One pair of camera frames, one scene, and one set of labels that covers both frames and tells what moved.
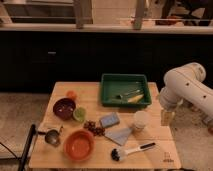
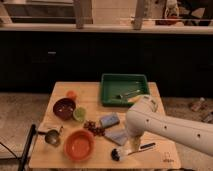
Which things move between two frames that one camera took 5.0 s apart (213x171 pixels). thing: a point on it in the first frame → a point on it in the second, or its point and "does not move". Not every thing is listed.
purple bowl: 64,108 does not move
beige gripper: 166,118 → 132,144
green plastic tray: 125,90 does not move
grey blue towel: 118,135 does not move
